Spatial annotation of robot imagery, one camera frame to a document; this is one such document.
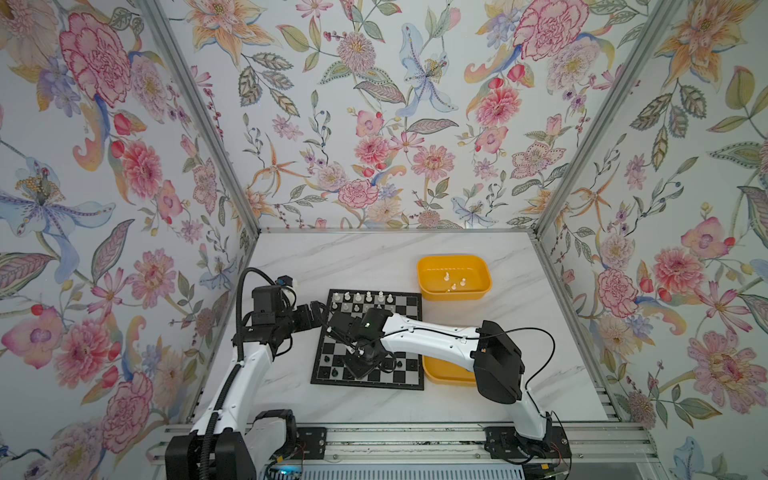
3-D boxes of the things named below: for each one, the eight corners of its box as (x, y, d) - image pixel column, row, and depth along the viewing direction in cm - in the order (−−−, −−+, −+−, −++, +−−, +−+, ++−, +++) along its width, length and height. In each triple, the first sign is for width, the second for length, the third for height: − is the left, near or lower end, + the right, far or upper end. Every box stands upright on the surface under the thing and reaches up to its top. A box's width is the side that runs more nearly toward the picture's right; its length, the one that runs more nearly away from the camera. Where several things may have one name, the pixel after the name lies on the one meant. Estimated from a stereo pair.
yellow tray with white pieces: (420, 300, 103) (421, 292, 99) (417, 263, 113) (418, 255, 109) (492, 301, 103) (496, 293, 99) (482, 264, 113) (485, 255, 110)
